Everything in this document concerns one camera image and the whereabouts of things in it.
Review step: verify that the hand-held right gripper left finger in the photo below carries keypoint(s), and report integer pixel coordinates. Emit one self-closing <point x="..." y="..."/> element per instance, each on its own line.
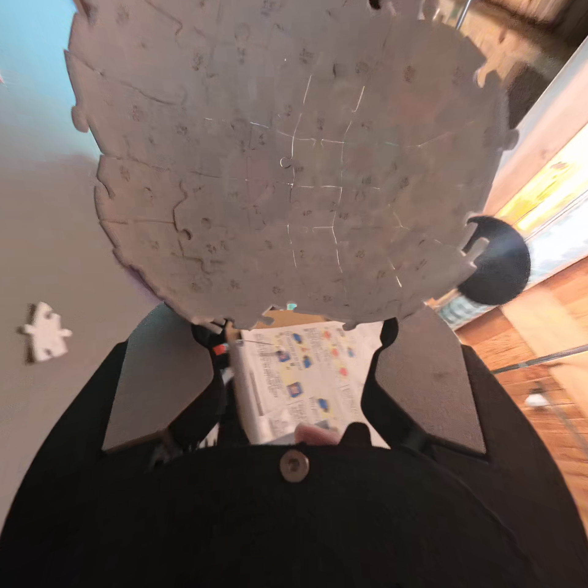
<point x="156" y="376"/>

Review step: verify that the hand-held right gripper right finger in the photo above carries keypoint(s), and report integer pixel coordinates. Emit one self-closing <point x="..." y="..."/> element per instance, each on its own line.
<point x="427" y="381"/>

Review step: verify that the single white puzzle piece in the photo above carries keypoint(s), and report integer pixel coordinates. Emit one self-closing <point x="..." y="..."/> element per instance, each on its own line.
<point x="43" y="333"/>

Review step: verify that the half-built cartoon puzzle ball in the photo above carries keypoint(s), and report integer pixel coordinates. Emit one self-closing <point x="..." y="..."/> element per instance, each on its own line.
<point x="275" y="160"/>

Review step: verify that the black round ball stand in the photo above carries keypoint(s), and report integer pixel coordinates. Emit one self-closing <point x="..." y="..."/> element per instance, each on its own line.
<point x="498" y="266"/>

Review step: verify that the person's right hand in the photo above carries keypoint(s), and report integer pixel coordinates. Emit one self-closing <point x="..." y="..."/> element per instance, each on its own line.
<point x="317" y="435"/>

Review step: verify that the printed instruction leaflet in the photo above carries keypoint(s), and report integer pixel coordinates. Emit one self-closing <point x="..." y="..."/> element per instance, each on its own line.
<point x="312" y="372"/>

